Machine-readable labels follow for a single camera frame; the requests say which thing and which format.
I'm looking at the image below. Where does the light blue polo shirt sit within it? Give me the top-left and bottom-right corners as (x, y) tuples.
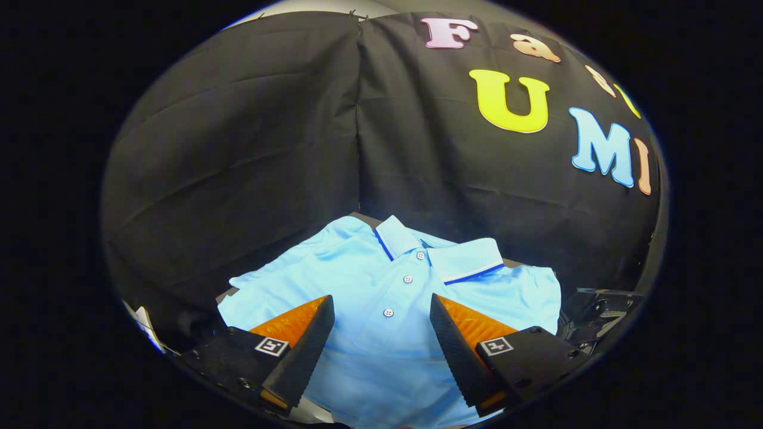
(216, 215), (562, 428)

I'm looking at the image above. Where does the black backdrop cloth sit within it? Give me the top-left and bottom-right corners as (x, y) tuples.
(100, 11), (662, 352)

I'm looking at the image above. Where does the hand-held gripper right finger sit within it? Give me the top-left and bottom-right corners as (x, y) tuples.
(430, 294), (597, 418)

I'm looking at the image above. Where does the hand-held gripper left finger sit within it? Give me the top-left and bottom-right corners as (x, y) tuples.
(181, 295), (336, 418)

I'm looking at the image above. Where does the grey cabinet with dark top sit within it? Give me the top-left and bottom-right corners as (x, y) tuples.
(215, 212), (525, 427)

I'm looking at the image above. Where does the white flat object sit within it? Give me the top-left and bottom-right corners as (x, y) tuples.
(122, 301), (168, 355)

